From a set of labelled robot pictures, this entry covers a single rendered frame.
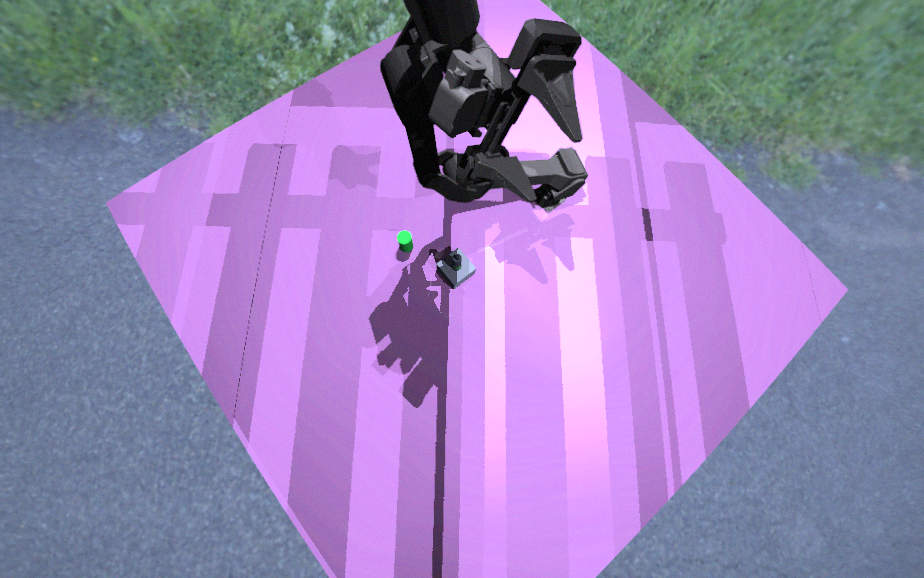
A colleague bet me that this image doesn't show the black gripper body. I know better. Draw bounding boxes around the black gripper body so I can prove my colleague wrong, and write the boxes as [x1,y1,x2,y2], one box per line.
[456,18,582,187]

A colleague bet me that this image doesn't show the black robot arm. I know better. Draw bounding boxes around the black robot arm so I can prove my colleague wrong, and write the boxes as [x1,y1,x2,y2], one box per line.
[380,0,588,213]

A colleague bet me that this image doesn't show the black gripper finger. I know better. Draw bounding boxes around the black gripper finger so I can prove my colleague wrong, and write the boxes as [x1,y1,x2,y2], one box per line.
[470,155,536,203]
[517,56,583,143]

